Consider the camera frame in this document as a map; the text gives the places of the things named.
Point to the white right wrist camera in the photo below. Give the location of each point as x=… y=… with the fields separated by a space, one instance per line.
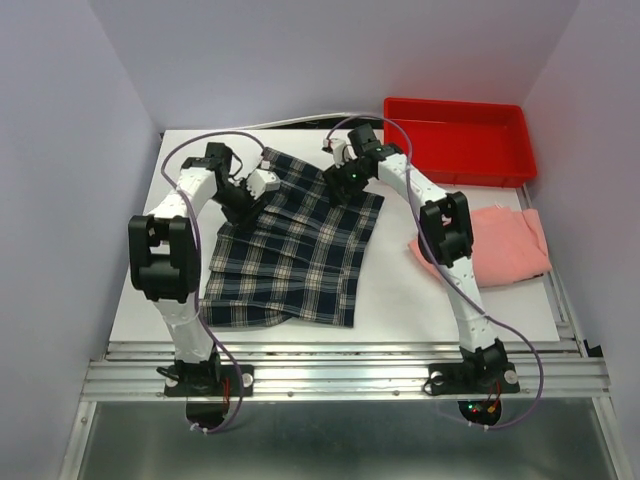
x=340 y=151

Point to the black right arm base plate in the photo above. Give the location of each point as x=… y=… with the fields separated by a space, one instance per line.
x=480 y=392

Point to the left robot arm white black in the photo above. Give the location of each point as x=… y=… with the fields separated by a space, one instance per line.
x=165 y=251

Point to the aluminium rail frame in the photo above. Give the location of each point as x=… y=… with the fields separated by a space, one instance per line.
x=404 y=324

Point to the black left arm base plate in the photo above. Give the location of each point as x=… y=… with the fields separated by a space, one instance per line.
x=208 y=391

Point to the pink folded skirt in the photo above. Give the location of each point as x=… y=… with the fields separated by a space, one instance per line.
x=509 y=246

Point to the navy plaid skirt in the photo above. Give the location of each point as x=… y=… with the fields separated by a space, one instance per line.
x=301 y=260

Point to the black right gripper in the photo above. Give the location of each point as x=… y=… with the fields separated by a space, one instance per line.
x=332 y=177

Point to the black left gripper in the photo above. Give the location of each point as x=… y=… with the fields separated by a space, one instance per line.
x=242 y=218

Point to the red plastic bin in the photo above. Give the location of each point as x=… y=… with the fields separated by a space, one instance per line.
x=463 y=143

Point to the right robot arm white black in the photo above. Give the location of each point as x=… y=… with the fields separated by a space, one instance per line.
x=444 y=228

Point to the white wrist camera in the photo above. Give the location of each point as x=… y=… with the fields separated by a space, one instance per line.
x=261 y=181
x=340 y=151

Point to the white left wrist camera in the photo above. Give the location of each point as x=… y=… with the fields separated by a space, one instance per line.
x=261 y=181

